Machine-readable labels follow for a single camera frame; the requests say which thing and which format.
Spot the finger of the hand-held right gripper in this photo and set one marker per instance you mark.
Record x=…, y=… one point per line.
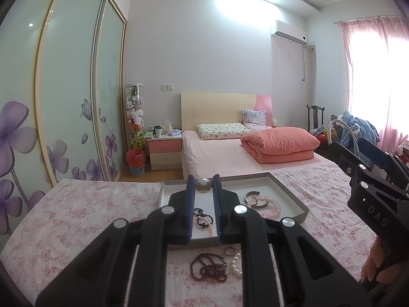
x=372, y=152
x=346, y=160

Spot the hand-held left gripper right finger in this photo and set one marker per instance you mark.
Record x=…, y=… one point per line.
x=217, y=211

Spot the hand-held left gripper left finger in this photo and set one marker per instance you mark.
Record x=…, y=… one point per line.
x=190, y=211

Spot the silver pearl bead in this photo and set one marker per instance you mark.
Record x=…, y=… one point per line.
x=204, y=186

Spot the grey cardboard tray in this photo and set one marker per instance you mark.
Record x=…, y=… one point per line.
x=233, y=187

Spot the person's right hand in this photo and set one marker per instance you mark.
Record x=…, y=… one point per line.
x=378, y=262

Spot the blue plush robe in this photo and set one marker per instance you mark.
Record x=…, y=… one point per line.
x=358, y=126

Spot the dark wooden chair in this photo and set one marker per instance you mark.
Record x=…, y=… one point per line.
x=314, y=118

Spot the pink and cream nightstand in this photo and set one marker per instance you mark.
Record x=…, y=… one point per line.
x=164, y=152

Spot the folded orange quilt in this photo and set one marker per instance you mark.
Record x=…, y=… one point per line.
x=278, y=144

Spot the red trash bin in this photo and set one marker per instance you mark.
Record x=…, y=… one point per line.
x=135, y=163

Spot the white patterned pillow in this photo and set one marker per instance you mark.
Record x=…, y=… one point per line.
x=222, y=131

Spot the pink curtain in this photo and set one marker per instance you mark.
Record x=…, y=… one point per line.
x=383, y=70

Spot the pink floral tablecloth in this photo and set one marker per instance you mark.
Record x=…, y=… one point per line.
x=96, y=204

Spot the purple patterned pillow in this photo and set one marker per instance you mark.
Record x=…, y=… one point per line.
x=254, y=117

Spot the air conditioner pipe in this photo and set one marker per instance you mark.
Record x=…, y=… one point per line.
x=304, y=64

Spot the wooden bed with pink sheet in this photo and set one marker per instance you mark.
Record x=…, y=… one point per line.
x=211, y=105

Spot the clear tube of plush toys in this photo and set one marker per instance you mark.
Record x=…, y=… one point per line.
x=134, y=118

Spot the white air conditioner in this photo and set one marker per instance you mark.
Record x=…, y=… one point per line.
x=289, y=32

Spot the wardrobe with purple flower doors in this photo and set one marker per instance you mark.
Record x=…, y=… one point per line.
x=73, y=70

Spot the wall switch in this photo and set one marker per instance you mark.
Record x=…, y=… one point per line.
x=166, y=87

